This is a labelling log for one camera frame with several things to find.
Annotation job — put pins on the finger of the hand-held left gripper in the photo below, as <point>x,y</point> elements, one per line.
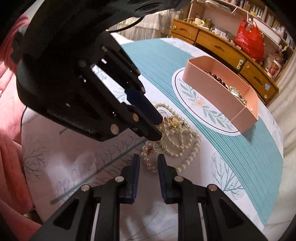
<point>145,106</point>
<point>129,125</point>

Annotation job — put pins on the gold leaf hair ornament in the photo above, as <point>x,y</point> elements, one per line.
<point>234,91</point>

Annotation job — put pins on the red plastic bag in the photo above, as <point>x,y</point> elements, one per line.
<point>251,39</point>

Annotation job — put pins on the white desk shelf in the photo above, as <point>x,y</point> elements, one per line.
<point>266,14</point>

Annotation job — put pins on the tree print tablecloth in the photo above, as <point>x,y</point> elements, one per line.
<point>231,150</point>

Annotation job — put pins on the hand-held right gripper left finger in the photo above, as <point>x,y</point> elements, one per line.
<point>136,178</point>

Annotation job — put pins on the pink blanket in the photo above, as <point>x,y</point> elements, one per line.
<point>11,139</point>

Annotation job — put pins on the wooden desk with drawers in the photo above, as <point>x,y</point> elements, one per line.
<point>215,46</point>

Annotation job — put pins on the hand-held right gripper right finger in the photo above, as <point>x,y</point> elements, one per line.
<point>161,178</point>

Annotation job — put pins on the pink rectangular box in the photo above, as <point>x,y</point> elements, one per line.
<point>208,88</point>

